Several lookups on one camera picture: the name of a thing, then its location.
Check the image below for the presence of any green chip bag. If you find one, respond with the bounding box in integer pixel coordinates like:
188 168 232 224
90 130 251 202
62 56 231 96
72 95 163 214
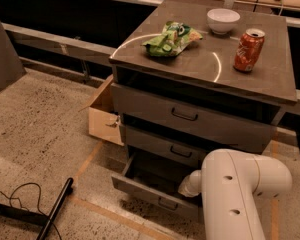
142 21 203 57

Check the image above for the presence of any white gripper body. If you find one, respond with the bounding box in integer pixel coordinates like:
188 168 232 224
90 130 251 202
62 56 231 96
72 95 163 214
178 170 202 197

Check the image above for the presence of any grey middle drawer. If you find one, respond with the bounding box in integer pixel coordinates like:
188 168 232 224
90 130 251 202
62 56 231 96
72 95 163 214
120 125 225 168

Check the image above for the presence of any grey drawer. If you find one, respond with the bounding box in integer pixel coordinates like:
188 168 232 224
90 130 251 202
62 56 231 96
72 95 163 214
112 149 203 223
120 125 225 168
111 83 274 153

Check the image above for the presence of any grey metal railing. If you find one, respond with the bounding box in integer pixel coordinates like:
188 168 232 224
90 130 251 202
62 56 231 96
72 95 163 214
3 23 115 66

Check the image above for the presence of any black stand base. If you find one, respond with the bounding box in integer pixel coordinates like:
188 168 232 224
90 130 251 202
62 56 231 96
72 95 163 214
0 178 74 240

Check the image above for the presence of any grey drawer cabinet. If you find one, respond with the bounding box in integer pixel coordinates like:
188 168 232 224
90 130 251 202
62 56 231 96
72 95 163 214
108 0 298 172

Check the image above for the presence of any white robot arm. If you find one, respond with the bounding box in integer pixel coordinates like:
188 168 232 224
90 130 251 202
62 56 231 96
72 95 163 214
178 149 292 240

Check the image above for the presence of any grey bottom drawer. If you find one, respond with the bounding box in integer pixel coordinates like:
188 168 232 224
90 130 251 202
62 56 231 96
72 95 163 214
112 149 203 223

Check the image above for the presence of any grey top drawer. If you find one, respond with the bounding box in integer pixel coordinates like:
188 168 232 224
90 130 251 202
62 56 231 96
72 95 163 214
111 83 274 153

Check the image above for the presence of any cardboard box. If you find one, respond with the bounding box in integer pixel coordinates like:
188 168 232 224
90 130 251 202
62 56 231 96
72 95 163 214
82 75 123 146

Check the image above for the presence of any black cable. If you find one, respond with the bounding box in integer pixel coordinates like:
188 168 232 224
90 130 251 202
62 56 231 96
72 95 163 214
0 182 63 240

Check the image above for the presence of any white bowl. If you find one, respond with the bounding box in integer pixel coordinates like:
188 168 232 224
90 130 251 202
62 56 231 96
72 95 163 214
207 8 241 34

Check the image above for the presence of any orange soda can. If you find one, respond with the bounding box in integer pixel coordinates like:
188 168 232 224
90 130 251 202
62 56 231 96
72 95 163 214
233 28 265 73

